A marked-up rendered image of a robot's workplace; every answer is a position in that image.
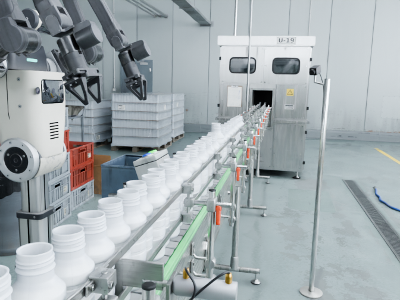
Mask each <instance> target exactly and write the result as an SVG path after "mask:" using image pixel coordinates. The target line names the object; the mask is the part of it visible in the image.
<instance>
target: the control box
mask: <svg viewBox="0 0 400 300"><path fill-rule="evenodd" d="M167 158H170V157H169V154H168V151H167V149H163V150H162V151H156V152H153V153H151V154H150V155H147V156H144V157H142V158H140V159H138V160H135V161H134V162H133V165H134V167H135V170H136V174H137V176H138V179H139V180H142V175H143V174H147V172H148V169H149V168H159V167H160V164H162V163H164V159H167Z"/></svg>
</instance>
